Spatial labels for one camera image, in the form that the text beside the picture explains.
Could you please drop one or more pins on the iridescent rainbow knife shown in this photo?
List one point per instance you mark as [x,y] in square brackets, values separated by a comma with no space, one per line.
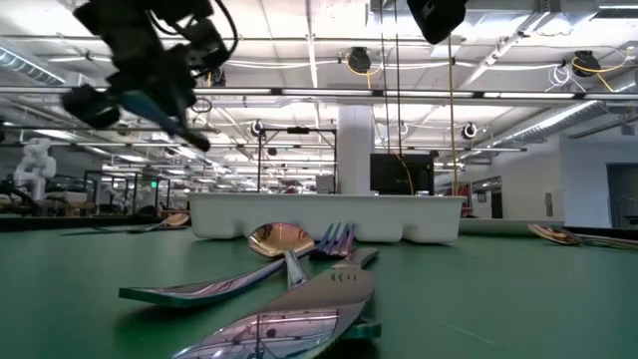
[149,112]
[299,319]

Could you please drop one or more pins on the iridescent rainbow spoon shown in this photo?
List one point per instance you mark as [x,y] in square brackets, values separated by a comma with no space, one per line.
[279,239]
[553,234]
[175,219]

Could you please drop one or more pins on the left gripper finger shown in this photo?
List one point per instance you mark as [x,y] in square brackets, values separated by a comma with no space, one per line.
[202,140]
[184,132]

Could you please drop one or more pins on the red object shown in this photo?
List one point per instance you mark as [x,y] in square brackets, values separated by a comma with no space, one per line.
[464,197]

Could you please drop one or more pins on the silver ventilation duct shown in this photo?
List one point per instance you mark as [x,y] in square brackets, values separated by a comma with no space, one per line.
[563,117]
[30,67]

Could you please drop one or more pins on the green table mat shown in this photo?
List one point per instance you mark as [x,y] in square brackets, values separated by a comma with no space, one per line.
[498,299]

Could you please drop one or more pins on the dark grey door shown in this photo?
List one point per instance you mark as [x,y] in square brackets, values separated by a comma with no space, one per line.
[623,179]

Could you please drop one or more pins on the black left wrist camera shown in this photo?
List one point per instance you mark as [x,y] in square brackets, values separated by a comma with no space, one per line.
[207,42]

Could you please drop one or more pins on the black monitor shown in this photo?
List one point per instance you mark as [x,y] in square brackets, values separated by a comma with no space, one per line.
[394,174]

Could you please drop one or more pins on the iridescent rainbow fork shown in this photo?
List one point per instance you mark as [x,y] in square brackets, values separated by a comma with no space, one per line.
[199,290]

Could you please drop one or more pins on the white plastic cutlery tray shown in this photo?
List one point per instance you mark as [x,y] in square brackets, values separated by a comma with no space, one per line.
[349,214]

